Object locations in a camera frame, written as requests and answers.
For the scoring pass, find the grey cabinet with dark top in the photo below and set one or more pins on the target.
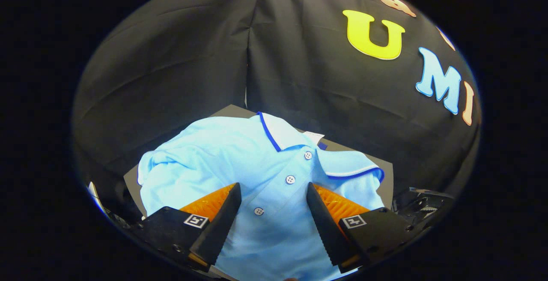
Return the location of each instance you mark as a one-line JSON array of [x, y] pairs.
[[231, 111]]

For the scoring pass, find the light blue polo shirt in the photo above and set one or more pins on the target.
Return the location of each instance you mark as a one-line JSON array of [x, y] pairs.
[[239, 161]]

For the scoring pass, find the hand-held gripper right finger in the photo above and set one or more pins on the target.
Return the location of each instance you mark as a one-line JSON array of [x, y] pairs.
[[326, 225]]

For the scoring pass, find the black backdrop cloth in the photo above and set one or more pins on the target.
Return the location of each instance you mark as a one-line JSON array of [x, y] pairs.
[[192, 58]]

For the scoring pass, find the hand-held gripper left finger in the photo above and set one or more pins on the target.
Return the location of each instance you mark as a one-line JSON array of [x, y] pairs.
[[220, 225]]

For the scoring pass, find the dark washing machine lid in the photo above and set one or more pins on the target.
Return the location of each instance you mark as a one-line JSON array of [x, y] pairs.
[[424, 206]]

